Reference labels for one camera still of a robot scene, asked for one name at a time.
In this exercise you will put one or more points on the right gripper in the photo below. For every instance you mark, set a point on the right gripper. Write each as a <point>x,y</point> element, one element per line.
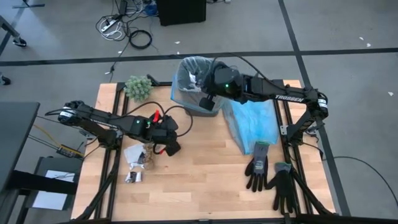
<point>224,82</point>

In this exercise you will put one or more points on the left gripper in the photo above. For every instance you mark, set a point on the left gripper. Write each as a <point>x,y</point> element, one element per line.
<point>161,129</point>

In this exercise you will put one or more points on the dark grey trash bin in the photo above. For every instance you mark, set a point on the dark grey trash bin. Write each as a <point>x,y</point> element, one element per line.
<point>202,112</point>

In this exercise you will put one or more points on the brown paper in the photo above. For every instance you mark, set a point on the brown paper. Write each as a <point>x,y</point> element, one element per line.
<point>150,158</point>

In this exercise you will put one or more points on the white plastic sheet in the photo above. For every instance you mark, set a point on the white plastic sheet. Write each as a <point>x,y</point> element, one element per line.
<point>133,152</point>

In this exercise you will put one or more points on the light blue trash bag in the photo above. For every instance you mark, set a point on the light blue trash bag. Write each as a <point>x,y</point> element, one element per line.
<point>252,124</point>

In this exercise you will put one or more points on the small foil wrapper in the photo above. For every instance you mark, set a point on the small foil wrapper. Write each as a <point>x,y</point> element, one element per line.
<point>133,177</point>

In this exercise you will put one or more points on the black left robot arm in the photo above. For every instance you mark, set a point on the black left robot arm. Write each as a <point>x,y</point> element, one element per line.
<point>102,118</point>

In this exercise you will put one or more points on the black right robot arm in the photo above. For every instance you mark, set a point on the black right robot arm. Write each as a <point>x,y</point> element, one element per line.
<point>289,93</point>

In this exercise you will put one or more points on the green artificial plant in pot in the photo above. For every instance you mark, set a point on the green artificial plant in pot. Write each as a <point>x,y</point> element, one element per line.
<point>138,88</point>

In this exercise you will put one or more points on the grey-backed work glove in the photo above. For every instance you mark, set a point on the grey-backed work glove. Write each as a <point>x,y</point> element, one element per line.
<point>258,166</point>

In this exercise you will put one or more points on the black box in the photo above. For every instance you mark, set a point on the black box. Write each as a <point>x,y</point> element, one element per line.
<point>180,12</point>

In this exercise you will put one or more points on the small circuit board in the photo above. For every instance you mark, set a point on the small circuit board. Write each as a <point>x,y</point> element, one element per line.
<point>66,152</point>

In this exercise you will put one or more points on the black work glove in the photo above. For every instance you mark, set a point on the black work glove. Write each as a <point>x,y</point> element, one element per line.
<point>283,186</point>

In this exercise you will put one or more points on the white power strip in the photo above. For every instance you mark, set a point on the white power strip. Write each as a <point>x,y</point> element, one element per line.
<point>109,25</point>

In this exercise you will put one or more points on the black power adapter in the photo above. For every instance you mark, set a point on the black power adapter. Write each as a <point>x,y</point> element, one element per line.
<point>123,7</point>

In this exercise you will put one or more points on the white paper sheet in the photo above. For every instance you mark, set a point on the white paper sheet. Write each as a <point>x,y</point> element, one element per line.
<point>53,199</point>

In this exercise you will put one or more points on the dark side table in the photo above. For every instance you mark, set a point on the dark side table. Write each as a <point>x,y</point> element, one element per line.
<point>15,140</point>

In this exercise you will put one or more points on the black caster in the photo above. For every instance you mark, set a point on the black caster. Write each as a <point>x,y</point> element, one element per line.
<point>4,81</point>

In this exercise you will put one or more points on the grey table leg with caster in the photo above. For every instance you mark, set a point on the grey table leg with caster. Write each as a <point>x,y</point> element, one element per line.
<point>18,42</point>

